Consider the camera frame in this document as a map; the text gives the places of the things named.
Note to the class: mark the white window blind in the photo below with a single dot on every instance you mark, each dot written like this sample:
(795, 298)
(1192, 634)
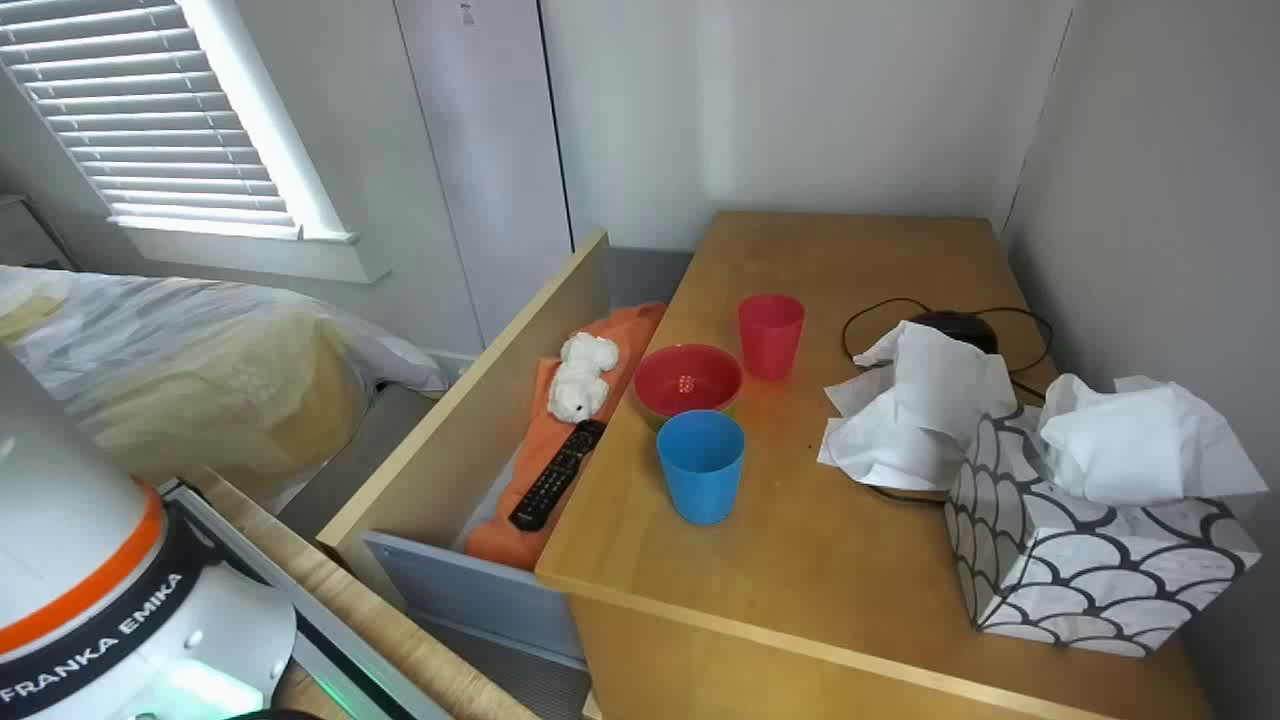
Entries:
(145, 120)

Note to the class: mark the black remote control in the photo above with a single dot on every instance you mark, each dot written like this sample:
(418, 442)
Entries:
(558, 478)

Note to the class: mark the open wooden drawer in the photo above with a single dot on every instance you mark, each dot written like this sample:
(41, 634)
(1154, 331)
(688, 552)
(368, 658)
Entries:
(440, 442)

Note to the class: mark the white closet door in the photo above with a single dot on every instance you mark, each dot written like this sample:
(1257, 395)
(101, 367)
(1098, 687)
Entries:
(480, 162)

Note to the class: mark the white and yellow bedding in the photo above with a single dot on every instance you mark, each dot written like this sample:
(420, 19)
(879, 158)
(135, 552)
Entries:
(172, 373)

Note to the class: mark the red bowl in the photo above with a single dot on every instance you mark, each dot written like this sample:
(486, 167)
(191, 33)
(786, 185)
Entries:
(686, 382)

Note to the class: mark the white crumpled tissue paper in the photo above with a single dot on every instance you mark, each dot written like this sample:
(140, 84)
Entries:
(920, 401)

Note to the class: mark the orange cloth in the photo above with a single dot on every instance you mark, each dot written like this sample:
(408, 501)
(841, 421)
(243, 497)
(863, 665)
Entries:
(536, 455)

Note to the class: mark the light wooden board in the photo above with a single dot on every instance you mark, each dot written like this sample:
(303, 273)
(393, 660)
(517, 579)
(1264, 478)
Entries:
(362, 615)

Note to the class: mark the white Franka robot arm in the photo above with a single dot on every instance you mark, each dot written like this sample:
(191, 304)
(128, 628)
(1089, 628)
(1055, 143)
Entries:
(65, 534)

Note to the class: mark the red plastic cup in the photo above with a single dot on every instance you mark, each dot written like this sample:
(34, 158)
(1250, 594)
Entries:
(770, 341)

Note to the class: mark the light wooden dresser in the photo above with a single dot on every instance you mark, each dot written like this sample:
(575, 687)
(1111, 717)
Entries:
(824, 560)

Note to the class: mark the white tissue in box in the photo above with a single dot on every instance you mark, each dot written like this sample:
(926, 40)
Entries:
(1145, 442)

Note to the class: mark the blue plastic cup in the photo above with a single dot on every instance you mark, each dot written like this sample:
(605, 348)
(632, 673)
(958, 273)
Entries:
(701, 473)

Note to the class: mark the white plush toy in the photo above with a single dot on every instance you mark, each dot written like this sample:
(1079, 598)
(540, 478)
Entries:
(580, 373)

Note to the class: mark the white window frame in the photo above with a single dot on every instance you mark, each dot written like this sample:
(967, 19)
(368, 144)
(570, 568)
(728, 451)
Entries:
(272, 144)

